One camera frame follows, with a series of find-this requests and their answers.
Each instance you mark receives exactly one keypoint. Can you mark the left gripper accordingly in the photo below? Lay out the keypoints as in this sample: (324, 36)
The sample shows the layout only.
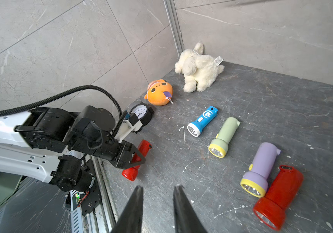
(121, 155)

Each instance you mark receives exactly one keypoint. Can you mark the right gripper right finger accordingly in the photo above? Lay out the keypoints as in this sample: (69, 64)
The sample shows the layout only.
(186, 220)

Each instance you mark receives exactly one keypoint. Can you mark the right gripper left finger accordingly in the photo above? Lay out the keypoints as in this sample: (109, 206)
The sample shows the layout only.
(131, 218)

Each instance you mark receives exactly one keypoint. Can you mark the red flashlight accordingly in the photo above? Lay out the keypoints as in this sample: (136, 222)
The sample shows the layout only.
(136, 162)
(271, 209)

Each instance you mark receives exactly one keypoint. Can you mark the blue flashlight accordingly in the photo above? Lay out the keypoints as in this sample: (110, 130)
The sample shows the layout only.
(196, 127)

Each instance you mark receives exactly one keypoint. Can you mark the purple flashlight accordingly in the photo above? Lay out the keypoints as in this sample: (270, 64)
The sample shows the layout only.
(254, 181)

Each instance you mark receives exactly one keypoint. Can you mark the green flashlight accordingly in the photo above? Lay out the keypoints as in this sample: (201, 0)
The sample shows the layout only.
(219, 146)

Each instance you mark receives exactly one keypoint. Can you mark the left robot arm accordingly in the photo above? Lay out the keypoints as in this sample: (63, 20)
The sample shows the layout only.
(34, 138)

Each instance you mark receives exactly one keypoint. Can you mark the black alarm clock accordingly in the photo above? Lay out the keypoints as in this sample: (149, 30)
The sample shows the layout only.
(144, 112)

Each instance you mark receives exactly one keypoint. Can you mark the orange plush toy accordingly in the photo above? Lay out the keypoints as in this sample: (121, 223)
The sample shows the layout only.
(159, 93)

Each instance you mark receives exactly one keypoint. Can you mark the white plush dog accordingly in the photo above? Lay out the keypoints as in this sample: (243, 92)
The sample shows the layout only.
(199, 70)

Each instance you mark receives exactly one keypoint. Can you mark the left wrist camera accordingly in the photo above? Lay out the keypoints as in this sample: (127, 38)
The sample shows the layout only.
(131, 125)

